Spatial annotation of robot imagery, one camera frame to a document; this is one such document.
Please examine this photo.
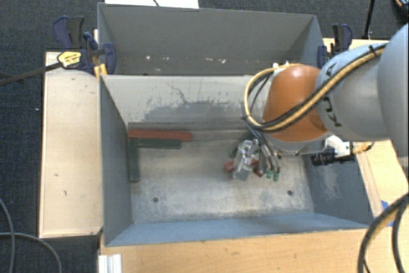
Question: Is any red-brown flat block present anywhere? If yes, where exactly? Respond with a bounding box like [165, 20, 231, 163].
[224, 159, 265, 178]
[128, 128, 194, 142]

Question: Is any grey metal bin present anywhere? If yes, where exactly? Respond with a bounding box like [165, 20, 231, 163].
[96, 2, 375, 248]

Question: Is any dark green flat block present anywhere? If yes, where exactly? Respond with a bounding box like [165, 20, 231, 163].
[136, 138, 183, 150]
[128, 138, 141, 183]

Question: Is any pale wood flat board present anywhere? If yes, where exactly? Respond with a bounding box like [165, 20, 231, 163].
[38, 51, 104, 239]

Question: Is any black cylinder on white bracket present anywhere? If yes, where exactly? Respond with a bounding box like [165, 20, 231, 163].
[311, 135, 356, 168]

